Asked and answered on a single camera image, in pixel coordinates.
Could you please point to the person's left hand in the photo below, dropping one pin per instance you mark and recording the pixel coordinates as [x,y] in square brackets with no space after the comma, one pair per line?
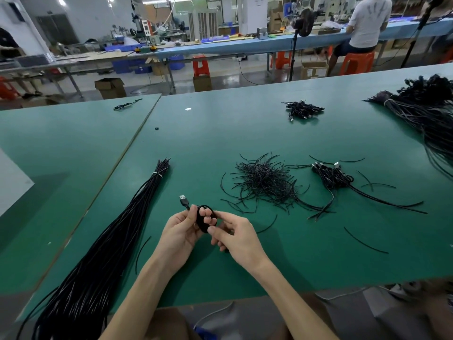
[177,237]

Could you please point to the person's right hand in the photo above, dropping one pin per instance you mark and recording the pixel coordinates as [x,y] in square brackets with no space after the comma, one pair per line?
[240,244]

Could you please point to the person's right forearm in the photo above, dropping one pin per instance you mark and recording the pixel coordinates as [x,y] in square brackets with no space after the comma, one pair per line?
[297,304]

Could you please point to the person's left forearm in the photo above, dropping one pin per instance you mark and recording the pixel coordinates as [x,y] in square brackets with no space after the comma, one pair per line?
[141,304]

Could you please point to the person's right leg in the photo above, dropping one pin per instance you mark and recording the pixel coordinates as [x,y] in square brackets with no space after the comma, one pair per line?
[439,311]

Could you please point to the blue plastic item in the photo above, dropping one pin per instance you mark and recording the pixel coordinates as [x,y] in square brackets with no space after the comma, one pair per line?
[207,333]

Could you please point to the small cardboard box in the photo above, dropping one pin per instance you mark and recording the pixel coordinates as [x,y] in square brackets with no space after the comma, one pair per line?
[202,83]

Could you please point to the open cardboard box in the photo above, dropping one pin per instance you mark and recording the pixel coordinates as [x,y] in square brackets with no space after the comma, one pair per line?
[110,88]

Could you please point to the red plastic stool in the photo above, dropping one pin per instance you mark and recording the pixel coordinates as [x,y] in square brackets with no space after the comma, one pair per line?
[201,65]

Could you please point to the large white box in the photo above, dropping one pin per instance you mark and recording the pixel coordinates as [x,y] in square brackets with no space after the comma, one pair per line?
[13,182]

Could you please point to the orange plastic stool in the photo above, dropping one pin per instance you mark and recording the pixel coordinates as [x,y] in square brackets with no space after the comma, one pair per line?
[283,60]
[7,88]
[357,63]

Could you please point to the long blue workbench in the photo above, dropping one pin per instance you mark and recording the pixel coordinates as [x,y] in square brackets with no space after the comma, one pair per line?
[262,42]

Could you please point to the black fan on stand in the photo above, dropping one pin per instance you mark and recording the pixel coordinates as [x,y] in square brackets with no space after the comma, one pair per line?
[304,21]

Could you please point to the black tripod stand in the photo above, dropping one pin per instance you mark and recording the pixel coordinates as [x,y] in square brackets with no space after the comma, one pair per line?
[421,31]

